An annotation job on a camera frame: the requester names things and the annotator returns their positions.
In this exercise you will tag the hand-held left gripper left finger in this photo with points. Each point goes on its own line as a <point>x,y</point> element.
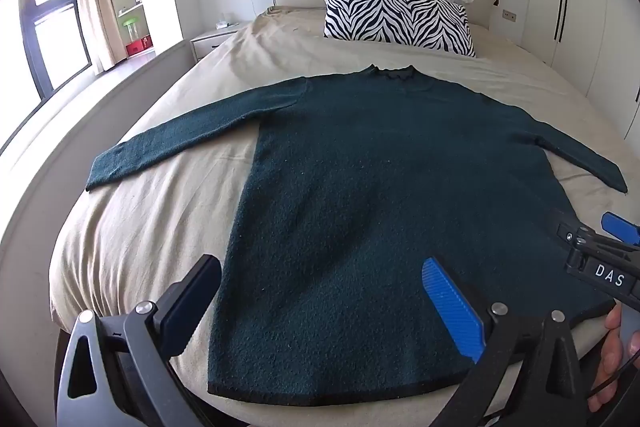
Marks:
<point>192,302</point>

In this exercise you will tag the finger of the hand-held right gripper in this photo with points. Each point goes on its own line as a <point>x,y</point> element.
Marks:
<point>570,232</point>
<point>622,227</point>

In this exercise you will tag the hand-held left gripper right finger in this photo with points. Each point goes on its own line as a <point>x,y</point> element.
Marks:
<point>450,307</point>

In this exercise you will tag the dark green knit sweater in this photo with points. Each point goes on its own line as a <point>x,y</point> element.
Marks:
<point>375,207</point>

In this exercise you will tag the person's right hand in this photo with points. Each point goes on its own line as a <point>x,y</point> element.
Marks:
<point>607,357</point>

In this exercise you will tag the bed with beige sheet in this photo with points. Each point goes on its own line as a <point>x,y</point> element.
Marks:
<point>165,217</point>

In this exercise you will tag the white wardrobe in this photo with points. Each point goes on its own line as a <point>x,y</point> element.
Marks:
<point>590,7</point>

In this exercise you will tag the white window bench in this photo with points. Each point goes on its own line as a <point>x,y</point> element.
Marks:
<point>100,92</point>

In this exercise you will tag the red box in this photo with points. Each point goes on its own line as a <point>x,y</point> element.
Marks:
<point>139,47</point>

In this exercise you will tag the white nightstand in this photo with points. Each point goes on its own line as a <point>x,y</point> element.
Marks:
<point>210,42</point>

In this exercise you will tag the zebra print pillow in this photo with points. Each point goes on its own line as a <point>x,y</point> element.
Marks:
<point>400,17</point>

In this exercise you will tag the green lidded jar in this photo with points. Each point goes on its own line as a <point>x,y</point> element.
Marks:
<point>131,29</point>

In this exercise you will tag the dark framed window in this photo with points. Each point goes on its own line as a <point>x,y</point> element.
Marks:
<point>50,22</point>

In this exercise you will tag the small wall socket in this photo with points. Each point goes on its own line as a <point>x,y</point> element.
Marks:
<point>510,15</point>

